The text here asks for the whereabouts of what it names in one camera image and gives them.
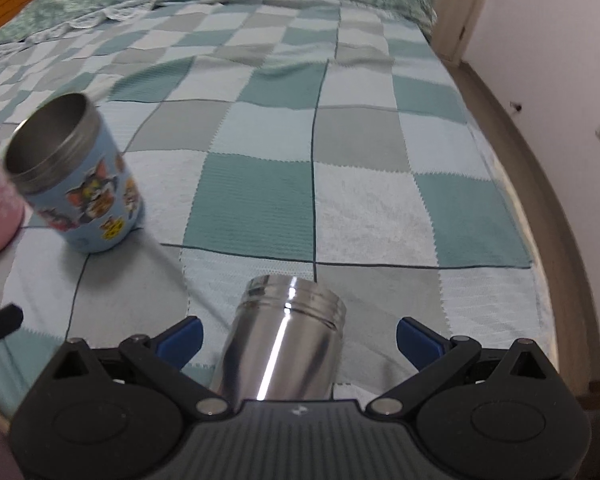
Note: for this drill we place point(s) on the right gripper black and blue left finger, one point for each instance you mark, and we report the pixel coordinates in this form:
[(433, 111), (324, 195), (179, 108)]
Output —
[(160, 361)]

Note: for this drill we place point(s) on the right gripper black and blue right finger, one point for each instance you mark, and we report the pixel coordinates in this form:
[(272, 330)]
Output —
[(438, 361)]

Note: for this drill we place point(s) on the silver stainless steel cup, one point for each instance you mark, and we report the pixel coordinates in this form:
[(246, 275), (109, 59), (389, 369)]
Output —
[(285, 342)]

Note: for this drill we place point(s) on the blue cartoon sticker cup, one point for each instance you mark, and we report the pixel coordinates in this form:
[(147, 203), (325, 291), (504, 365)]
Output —
[(65, 164)]

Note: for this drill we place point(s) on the checkered teal bed blanket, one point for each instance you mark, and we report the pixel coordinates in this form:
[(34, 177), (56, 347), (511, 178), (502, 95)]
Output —
[(305, 138)]

